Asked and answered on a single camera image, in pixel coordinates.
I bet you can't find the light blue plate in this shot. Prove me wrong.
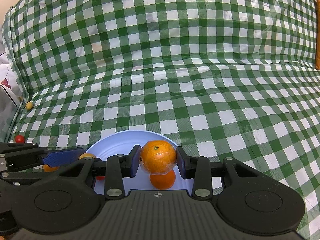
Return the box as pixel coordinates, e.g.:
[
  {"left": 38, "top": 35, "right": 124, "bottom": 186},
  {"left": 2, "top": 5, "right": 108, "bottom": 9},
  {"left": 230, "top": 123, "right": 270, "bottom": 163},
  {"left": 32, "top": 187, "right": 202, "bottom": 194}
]
[{"left": 85, "top": 129, "right": 196, "bottom": 196}]

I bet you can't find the red tomato upper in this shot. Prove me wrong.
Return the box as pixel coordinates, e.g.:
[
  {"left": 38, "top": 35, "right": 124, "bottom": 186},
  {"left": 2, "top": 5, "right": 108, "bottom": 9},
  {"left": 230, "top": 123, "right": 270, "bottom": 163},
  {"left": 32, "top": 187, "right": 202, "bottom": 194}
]
[{"left": 15, "top": 134, "right": 25, "bottom": 143}]

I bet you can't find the orange behind finger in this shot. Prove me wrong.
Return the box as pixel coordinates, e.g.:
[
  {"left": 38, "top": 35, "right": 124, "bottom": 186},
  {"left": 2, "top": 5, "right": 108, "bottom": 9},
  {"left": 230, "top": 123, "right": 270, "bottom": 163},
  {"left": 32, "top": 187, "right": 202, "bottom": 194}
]
[{"left": 149, "top": 170, "right": 176, "bottom": 190}]

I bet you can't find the small yellow fruit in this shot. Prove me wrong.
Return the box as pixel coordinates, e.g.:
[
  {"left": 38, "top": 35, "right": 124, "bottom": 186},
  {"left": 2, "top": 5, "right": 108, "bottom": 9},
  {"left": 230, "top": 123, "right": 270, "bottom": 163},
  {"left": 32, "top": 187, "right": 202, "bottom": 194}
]
[{"left": 25, "top": 101, "right": 34, "bottom": 110}]

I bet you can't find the white patterned fabric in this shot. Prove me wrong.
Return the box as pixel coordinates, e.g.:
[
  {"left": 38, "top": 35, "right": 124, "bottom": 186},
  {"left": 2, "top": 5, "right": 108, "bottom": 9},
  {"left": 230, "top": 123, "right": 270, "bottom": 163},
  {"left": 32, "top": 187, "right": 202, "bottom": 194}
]
[{"left": 1, "top": 42, "right": 22, "bottom": 142}]

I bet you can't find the green white checkered cloth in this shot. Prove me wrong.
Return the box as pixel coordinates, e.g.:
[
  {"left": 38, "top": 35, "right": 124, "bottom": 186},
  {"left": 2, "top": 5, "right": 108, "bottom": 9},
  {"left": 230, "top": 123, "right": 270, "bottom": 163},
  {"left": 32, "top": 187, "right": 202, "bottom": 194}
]
[{"left": 1, "top": 0, "right": 319, "bottom": 239}]

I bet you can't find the orange cushion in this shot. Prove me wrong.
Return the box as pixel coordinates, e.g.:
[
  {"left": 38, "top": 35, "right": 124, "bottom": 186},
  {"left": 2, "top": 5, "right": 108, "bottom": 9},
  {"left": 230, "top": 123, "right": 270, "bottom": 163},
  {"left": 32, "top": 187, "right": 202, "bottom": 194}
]
[{"left": 315, "top": 0, "right": 320, "bottom": 70}]

